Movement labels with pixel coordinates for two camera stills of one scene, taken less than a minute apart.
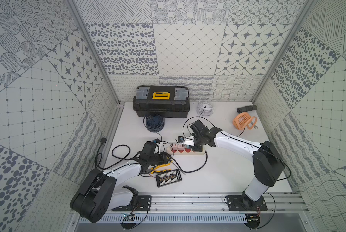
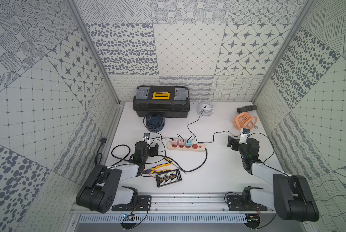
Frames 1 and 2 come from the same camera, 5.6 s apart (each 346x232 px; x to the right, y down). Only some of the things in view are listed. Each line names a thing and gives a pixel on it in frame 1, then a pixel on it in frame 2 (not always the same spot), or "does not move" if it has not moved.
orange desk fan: [244, 121] does not move
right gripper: [194, 146] -> [236, 142]
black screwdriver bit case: [168, 177] does not move
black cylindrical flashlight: [246, 108] does not move
